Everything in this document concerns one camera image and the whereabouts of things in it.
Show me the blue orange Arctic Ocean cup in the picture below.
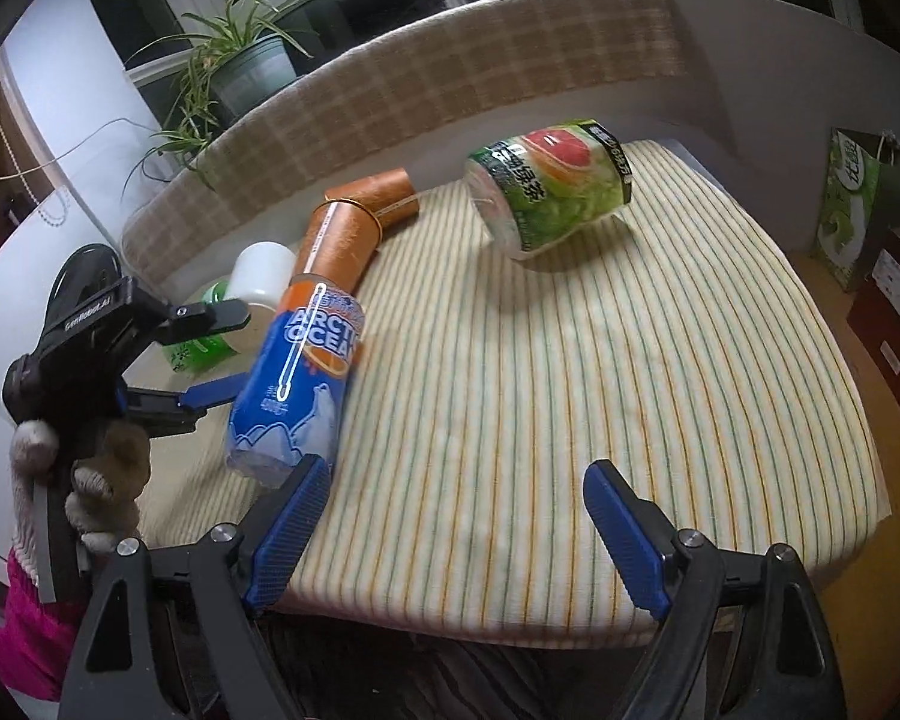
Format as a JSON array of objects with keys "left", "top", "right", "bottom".
[{"left": 226, "top": 275, "right": 364, "bottom": 489}]

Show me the pink sleeve forearm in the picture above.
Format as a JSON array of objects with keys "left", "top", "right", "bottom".
[{"left": 0, "top": 551, "right": 86, "bottom": 702}]

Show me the white plastic cup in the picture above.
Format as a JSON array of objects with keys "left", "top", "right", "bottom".
[{"left": 226, "top": 241, "right": 295, "bottom": 310}]

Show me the front orange paper cup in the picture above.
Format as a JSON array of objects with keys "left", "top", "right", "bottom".
[{"left": 292, "top": 199, "right": 383, "bottom": 294}]

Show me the orange paper cup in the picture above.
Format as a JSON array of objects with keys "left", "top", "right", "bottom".
[
  {"left": 292, "top": 199, "right": 383, "bottom": 294},
  {"left": 325, "top": 167, "right": 419, "bottom": 231}
]

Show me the rear orange paper cup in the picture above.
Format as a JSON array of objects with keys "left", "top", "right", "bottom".
[{"left": 325, "top": 167, "right": 419, "bottom": 231}]

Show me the grapefruit green tea cup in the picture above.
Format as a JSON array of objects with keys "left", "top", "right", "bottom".
[{"left": 464, "top": 119, "right": 634, "bottom": 260}]

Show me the white gloved left hand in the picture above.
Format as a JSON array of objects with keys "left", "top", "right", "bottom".
[{"left": 9, "top": 421, "right": 151, "bottom": 587}]

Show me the striped yellow cushion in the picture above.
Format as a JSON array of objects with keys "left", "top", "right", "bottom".
[{"left": 137, "top": 136, "right": 893, "bottom": 650}]

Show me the potted spider plant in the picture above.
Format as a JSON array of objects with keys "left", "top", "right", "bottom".
[{"left": 131, "top": 0, "right": 312, "bottom": 187}]

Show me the green paper bag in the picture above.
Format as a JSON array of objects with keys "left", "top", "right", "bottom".
[{"left": 813, "top": 128, "right": 900, "bottom": 291}]

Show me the checkered beige blanket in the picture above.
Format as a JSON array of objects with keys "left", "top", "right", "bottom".
[{"left": 121, "top": 0, "right": 686, "bottom": 284}]

